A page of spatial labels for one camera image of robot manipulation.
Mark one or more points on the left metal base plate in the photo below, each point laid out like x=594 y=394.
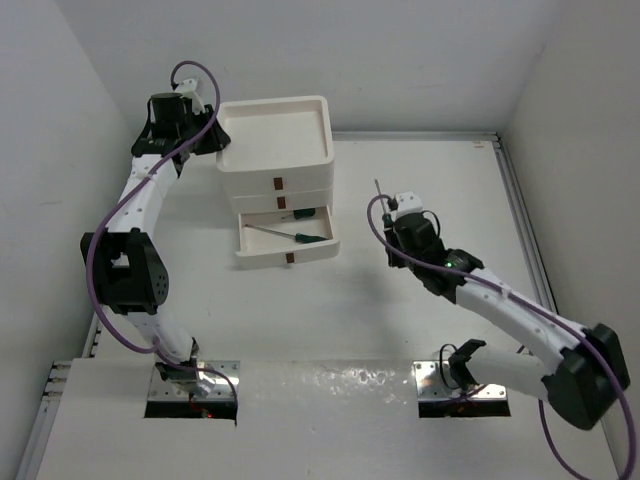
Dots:
x=209 y=383

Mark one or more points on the white three-drawer cabinet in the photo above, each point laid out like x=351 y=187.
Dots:
x=281 y=156

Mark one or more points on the metal base plate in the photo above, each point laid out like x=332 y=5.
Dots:
x=436 y=382
x=209 y=383

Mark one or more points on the slim green-handled screwdriver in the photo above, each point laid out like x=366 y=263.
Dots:
x=382 y=197

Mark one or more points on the long green-handled screwdriver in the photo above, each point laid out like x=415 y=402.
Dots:
x=299 y=238

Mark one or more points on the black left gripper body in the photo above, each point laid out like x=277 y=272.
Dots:
x=195 y=123

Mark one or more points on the white bottom drawer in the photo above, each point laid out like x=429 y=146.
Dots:
x=261 y=250

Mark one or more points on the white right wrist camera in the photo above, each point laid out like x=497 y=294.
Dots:
x=407 y=203

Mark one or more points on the short green-handled screwdriver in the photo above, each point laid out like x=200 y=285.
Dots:
x=300 y=214

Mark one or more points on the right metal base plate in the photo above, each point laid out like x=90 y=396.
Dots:
x=436 y=382

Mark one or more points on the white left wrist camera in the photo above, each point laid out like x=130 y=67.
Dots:
x=190 y=88

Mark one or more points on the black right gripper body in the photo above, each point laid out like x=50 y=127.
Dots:
x=399 y=261

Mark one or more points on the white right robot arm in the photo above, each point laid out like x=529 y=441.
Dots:
x=573 y=368

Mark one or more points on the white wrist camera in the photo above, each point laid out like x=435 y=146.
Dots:
x=407 y=203
x=190 y=88

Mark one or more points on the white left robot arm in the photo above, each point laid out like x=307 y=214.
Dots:
x=166 y=133

